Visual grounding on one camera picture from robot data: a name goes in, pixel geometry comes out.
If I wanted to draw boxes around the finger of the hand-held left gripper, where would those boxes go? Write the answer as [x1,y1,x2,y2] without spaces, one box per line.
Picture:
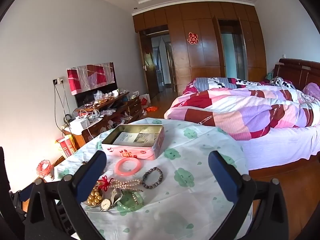
[10,183,35,220]

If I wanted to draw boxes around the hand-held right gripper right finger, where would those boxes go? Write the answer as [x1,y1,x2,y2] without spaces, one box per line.
[208,151,297,240]

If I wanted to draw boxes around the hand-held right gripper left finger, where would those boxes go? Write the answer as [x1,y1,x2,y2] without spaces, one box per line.
[24,151,108,240]

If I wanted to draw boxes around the red knot ornament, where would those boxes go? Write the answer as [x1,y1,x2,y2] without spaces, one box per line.
[97,176,114,192]

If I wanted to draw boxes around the gold bead bracelet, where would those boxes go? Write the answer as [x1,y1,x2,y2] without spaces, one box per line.
[86,185,103,206]

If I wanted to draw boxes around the pink bangle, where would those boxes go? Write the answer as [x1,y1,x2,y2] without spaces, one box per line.
[115,157,142,175]

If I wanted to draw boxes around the small round watch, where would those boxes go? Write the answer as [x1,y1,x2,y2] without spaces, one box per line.
[99,198,112,211]

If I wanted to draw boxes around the pearl necklace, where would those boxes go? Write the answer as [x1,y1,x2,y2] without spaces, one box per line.
[109,178,145,205]

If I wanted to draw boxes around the green translucent bangle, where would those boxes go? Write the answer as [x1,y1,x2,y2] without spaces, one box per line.
[116,191,145,216]

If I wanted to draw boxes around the grey bead bracelet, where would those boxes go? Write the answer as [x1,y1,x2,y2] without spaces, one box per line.
[142,167,163,189]

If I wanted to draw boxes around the pink tin box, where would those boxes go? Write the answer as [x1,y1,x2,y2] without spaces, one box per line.
[101,124,165,160]

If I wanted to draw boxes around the pink plastic basket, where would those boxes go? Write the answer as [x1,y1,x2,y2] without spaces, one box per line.
[36,160,54,180]

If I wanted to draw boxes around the red and yellow carton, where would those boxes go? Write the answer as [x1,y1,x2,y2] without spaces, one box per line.
[56,134,77,159]

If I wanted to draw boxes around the white cloth with green print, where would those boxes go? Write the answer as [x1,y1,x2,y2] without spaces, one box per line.
[54,117,253,240]

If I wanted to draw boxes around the white box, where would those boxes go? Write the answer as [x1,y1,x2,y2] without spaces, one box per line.
[67,118,95,135]

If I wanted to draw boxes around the printed paper sheets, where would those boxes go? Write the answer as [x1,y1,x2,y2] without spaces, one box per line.
[112,129,158,146]

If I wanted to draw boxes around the wooden bed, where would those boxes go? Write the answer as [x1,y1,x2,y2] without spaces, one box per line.
[164,58,320,180]

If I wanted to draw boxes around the white bed sheet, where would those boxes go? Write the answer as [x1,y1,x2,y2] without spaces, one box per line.
[234,124,320,166]

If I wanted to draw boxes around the pink patchwork quilt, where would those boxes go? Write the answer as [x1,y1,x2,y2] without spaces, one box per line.
[164,84,320,141]

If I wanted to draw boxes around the black television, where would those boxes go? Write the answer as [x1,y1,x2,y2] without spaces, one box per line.
[75,62,118,108]

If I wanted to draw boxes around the wooden television cabinet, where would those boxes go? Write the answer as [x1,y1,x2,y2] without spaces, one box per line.
[71,92,143,150]

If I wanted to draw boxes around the folded patterned blanket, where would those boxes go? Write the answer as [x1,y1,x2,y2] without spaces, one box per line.
[184,77,296,93]

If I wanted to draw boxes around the patchwork television cover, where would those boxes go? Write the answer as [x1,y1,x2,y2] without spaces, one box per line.
[66,62,117,95]

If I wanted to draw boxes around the open wooden door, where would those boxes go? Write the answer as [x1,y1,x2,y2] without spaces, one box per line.
[139,30,161,100]

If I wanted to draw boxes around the purple pillow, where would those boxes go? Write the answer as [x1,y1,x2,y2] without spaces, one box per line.
[301,82,320,99]

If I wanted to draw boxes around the mirrored wardrobe door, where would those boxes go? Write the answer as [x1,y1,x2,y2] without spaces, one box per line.
[217,19,248,80]

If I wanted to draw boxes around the wooden headboard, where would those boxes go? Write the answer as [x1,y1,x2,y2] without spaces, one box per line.
[272,58,320,93]

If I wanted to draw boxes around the hanging cables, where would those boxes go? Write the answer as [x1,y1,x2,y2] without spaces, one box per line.
[54,82,73,130]

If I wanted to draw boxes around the wooden wardrobe wall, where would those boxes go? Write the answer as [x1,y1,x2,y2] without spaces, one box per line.
[132,2,267,94]

